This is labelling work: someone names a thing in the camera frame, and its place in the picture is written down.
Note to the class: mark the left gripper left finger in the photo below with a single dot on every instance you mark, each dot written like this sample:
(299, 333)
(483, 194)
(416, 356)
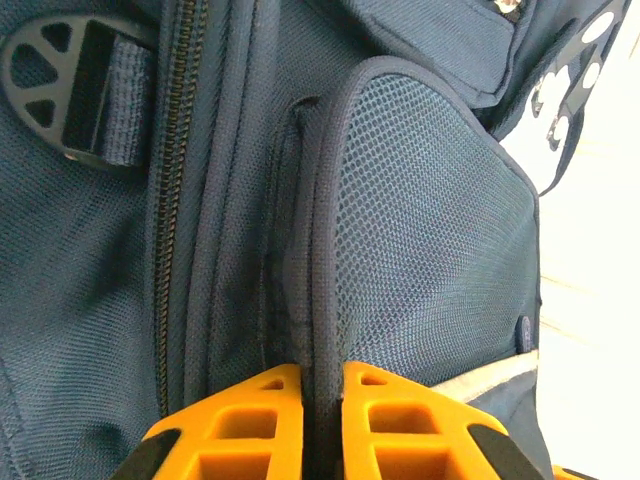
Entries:
(240, 440)

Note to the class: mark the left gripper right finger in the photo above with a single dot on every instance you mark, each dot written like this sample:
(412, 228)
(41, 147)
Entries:
(410, 440)

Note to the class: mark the navy blue backpack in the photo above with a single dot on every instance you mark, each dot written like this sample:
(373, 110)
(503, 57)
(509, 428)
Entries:
(425, 225)

